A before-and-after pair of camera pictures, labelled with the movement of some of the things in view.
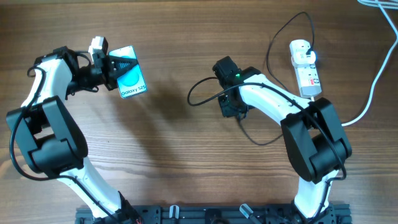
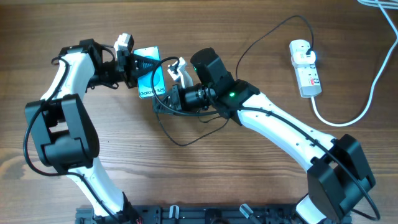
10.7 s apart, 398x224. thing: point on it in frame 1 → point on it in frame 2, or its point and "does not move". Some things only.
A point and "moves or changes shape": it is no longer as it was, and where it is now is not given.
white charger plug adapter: x=300 y=58 does not move
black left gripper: x=107 y=68 → x=130 y=68
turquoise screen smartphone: x=132 y=83 moves or changes shape
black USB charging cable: x=273 y=78 → x=239 y=57
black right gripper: x=227 y=111 → x=178 y=96
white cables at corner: x=380 y=4 does not move
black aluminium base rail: x=219 y=214 does not move
